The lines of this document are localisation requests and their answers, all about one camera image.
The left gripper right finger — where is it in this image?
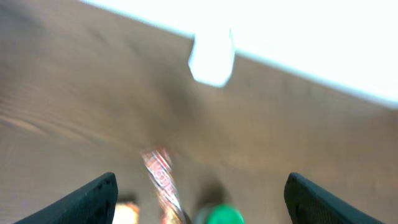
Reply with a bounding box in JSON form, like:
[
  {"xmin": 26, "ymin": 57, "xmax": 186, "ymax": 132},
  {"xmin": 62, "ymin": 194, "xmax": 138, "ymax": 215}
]
[{"xmin": 284, "ymin": 172, "xmax": 381, "ymax": 224}]

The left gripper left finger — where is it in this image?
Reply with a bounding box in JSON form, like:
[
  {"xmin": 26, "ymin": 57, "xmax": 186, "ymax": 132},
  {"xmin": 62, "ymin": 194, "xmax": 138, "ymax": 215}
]
[{"xmin": 16, "ymin": 172, "xmax": 118, "ymax": 224}]

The small orange snack box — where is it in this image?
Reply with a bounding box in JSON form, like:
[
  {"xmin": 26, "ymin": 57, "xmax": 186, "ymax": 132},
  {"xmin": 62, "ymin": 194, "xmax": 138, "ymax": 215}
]
[{"xmin": 113, "ymin": 202, "xmax": 139, "ymax": 224}]

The red Top chocolate bar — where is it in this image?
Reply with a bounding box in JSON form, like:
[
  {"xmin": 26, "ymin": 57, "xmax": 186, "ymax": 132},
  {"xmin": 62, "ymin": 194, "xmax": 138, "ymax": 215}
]
[{"xmin": 141, "ymin": 147, "xmax": 189, "ymax": 224}]

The green lid jar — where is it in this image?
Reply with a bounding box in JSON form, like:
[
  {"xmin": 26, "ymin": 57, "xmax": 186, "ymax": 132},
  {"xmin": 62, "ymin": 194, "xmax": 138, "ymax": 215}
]
[{"xmin": 192, "ymin": 204, "xmax": 245, "ymax": 224}]

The white barcode scanner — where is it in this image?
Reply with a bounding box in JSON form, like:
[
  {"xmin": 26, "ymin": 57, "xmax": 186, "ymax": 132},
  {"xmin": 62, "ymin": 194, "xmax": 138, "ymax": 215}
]
[{"xmin": 188, "ymin": 29, "xmax": 235, "ymax": 88}]

